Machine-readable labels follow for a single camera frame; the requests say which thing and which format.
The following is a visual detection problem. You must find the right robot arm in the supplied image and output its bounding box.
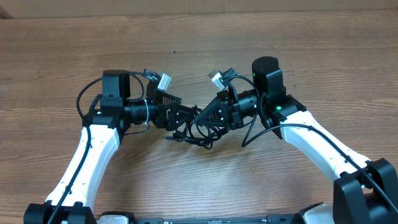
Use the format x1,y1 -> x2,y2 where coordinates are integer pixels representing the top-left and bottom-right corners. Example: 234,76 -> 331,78
195,57 -> 397,223

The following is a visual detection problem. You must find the black USB-A to C cable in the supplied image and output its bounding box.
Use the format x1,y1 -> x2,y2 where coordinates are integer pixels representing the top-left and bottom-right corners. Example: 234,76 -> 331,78
166,121 -> 228,150

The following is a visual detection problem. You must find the black USB-C cable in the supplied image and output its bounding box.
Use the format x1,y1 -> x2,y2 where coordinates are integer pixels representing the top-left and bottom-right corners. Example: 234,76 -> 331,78
172,105 -> 218,147

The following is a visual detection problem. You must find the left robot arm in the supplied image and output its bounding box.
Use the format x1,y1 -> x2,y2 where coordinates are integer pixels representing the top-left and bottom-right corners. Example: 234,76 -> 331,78
23,70 -> 198,224

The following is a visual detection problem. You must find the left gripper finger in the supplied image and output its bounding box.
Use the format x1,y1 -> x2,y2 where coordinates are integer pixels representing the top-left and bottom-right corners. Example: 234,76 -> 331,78
167,104 -> 198,131
155,91 -> 182,105

